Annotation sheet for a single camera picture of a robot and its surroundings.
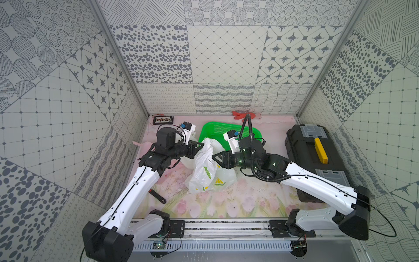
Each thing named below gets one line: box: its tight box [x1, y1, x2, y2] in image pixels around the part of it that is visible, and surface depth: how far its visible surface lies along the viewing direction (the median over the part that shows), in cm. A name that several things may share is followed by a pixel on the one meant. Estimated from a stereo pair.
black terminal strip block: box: [152, 115, 175, 125], surface depth 118 cm
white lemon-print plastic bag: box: [183, 137, 238, 194], surface depth 73 cm
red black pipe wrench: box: [148, 188, 167, 205], surface depth 85 cm
